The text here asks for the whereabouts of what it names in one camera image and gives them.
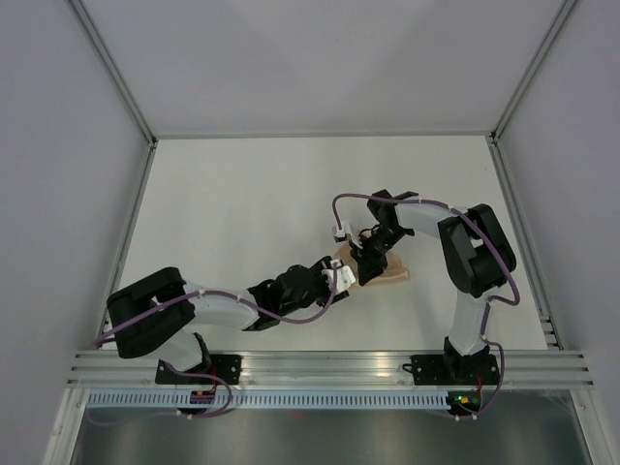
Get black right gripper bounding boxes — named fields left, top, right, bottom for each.
left=349, top=227, right=410, bottom=286

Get peach cloth napkin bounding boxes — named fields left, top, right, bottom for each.
left=335, top=243, right=411, bottom=288

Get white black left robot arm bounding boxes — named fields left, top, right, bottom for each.
left=95, top=257, right=357, bottom=384

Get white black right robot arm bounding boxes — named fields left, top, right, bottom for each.
left=350, top=190, right=520, bottom=383

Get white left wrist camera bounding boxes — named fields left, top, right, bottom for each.
left=322, top=261, right=357, bottom=295

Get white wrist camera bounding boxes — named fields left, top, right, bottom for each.
left=332, top=220, right=355, bottom=242
left=322, top=261, right=357, bottom=295

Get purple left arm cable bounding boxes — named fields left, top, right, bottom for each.
left=86, top=261, right=343, bottom=427

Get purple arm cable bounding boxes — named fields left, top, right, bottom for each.
left=331, top=193, right=522, bottom=422
left=86, top=261, right=343, bottom=427

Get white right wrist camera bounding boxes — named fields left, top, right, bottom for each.
left=332, top=220, right=355, bottom=242

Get aluminium front rail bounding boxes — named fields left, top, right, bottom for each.
left=64, top=350, right=594, bottom=390

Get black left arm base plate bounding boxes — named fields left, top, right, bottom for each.
left=155, top=354, right=242, bottom=386

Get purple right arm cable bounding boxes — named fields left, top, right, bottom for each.
left=331, top=193, right=522, bottom=422

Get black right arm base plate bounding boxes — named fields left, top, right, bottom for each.
left=403, top=354, right=500, bottom=387

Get white slotted cable duct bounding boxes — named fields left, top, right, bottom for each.
left=87, top=389, right=450, bottom=411

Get aluminium right frame post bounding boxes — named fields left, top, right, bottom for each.
left=487, top=0, right=580, bottom=145

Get aluminium frame post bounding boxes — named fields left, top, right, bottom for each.
left=487, top=0, right=580, bottom=145
left=65, top=0, right=157, bottom=148

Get aluminium left frame post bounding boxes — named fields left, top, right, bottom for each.
left=65, top=0, right=157, bottom=148

